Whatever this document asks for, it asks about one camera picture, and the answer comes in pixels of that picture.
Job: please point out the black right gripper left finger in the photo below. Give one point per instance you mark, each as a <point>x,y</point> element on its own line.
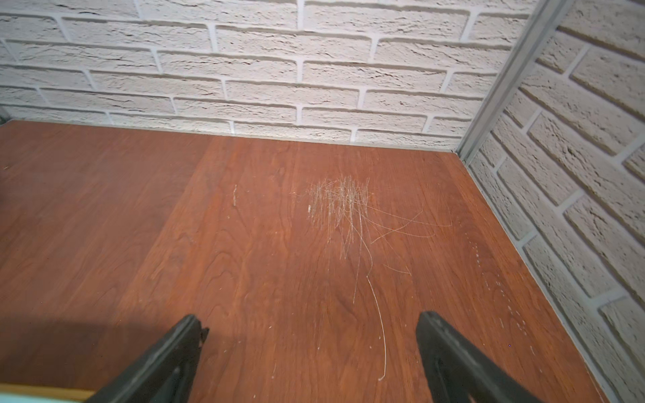
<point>165,372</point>

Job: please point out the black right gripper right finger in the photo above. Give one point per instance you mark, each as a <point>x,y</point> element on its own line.
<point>457,371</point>

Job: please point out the teal calculator keys up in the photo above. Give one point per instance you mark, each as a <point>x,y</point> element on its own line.
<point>14,398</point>

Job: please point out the yellow storage tray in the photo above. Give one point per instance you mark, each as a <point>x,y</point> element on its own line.
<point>52,392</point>

